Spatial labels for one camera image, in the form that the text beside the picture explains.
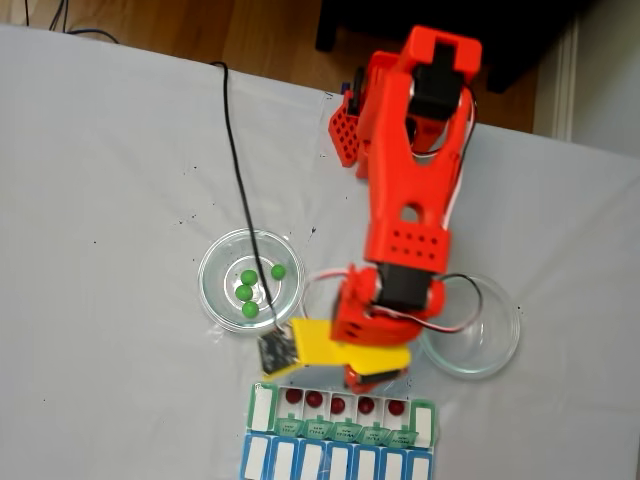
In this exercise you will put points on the green blue pill organizer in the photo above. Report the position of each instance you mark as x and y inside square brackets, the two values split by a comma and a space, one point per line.
[287, 457]

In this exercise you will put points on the dark wooden furniture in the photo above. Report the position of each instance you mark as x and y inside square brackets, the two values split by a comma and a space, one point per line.
[525, 30]

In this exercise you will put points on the white tablecloth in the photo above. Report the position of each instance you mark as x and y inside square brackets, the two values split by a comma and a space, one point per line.
[100, 175]

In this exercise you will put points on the red ball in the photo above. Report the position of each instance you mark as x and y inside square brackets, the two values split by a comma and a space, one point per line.
[314, 398]
[293, 396]
[395, 407]
[338, 405]
[366, 405]

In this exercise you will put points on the camera circuit board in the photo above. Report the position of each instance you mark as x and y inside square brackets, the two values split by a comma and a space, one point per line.
[277, 352]

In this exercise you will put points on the clear glass bowl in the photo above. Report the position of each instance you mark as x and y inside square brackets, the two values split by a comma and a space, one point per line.
[475, 345]
[220, 300]

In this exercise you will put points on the green ball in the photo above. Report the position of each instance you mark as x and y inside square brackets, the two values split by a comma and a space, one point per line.
[250, 310]
[248, 276]
[278, 271]
[244, 292]

